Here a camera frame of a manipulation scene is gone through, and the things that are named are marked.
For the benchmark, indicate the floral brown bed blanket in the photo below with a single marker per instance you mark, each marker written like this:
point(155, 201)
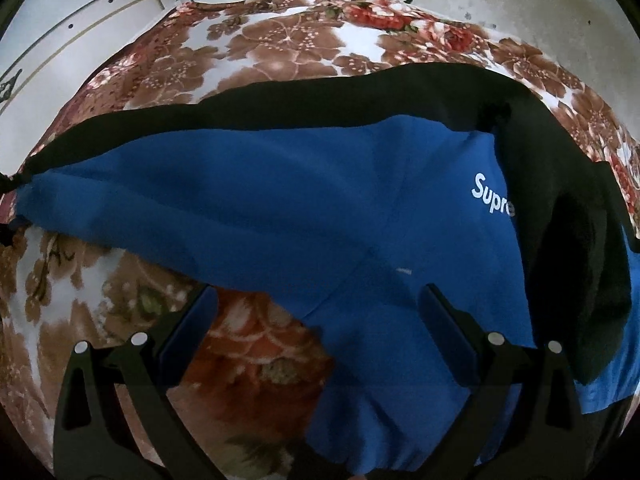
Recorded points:
point(262, 372)

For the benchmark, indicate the white bed headboard panel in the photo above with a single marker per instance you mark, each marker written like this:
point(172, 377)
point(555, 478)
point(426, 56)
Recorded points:
point(48, 73)

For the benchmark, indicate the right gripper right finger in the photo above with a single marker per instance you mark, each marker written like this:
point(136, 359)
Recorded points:
point(521, 419)

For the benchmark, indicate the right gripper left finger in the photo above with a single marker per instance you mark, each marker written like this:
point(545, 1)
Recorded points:
point(92, 439)

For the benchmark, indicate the blue and black Supreme jacket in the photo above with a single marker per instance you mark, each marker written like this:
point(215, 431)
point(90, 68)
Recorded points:
point(340, 199)

